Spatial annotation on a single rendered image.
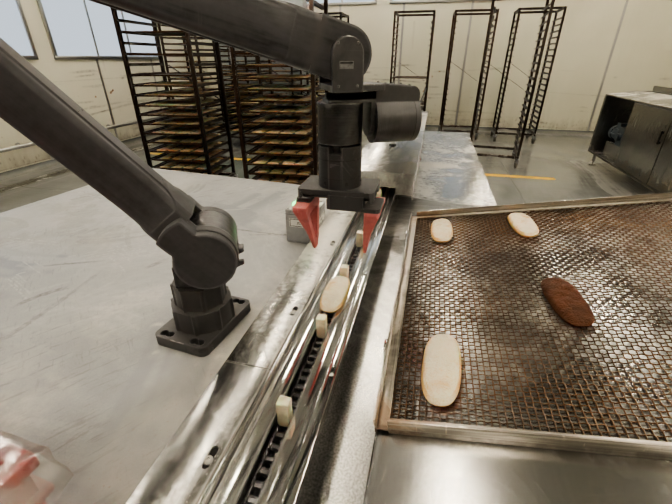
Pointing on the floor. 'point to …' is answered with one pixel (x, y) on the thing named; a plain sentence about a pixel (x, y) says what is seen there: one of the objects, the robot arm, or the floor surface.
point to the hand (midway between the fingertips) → (340, 243)
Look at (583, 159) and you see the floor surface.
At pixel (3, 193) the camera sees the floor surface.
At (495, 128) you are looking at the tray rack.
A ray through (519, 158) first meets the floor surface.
